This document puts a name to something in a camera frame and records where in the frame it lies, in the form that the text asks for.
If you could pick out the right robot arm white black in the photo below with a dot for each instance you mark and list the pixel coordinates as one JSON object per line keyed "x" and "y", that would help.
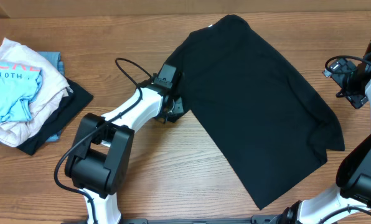
{"x": 351, "y": 192}

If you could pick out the beige folded garment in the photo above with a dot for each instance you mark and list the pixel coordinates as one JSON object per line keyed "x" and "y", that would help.
{"x": 53, "y": 89}

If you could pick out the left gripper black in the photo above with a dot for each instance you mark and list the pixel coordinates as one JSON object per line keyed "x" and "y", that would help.
{"x": 178, "y": 107}

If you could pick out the black t-shirt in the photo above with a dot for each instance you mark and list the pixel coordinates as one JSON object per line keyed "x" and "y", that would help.
{"x": 271, "y": 125}

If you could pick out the light blue printed t-shirt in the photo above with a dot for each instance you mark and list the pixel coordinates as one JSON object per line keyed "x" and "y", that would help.
{"x": 19, "y": 86}

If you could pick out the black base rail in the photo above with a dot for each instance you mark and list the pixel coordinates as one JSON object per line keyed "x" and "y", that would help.
{"x": 256, "y": 219}

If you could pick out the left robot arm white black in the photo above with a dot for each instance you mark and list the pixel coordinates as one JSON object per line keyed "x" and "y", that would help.
{"x": 98, "y": 159}

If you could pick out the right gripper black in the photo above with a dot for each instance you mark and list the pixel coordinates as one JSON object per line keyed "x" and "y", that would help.
{"x": 358, "y": 98}

